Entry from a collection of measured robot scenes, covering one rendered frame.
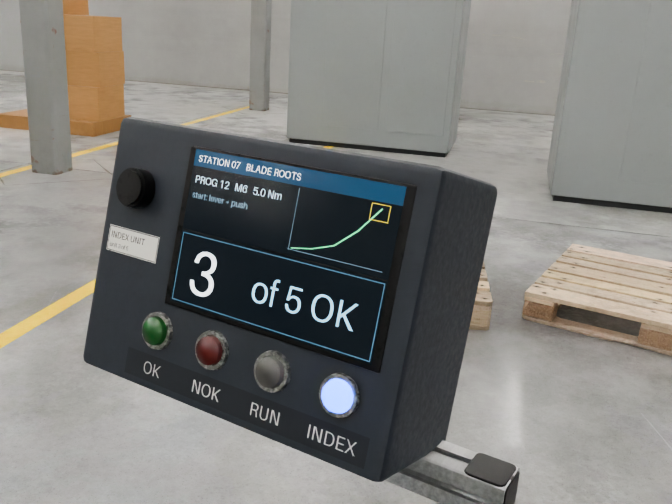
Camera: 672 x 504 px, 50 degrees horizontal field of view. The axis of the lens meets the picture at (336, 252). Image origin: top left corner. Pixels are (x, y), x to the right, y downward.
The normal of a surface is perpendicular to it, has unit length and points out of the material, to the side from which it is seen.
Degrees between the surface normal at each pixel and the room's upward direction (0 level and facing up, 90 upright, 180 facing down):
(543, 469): 1
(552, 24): 90
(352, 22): 90
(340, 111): 90
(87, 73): 90
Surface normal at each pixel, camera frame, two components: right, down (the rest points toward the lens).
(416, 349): 0.85, 0.21
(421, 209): -0.49, -0.02
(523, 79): -0.25, 0.29
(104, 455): 0.05, -0.95
